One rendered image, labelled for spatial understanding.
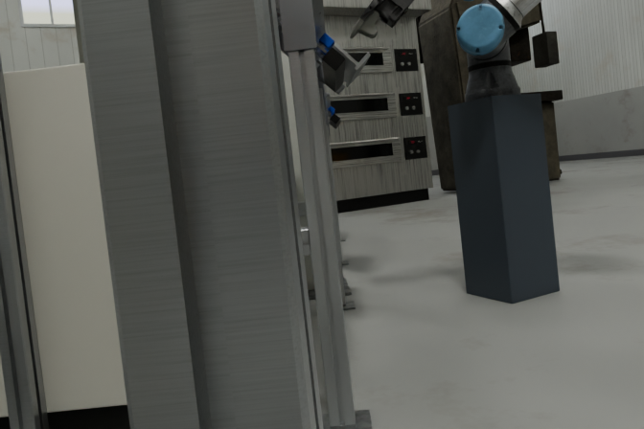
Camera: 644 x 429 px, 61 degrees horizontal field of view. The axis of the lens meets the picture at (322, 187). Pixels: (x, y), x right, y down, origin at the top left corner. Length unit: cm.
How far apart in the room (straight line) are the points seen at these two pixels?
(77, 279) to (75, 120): 26
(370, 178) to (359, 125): 49
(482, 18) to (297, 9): 69
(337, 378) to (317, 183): 31
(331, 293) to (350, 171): 409
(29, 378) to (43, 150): 36
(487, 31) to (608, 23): 1112
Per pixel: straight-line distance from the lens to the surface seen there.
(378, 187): 504
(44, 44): 1009
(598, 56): 1261
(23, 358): 100
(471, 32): 145
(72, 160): 96
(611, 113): 1239
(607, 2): 1261
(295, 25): 85
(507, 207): 151
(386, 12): 150
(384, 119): 513
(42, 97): 99
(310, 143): 84
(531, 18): 630
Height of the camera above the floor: 41
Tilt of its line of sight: 2 degrees down
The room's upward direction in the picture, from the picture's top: 6 degrees counter-clockwise
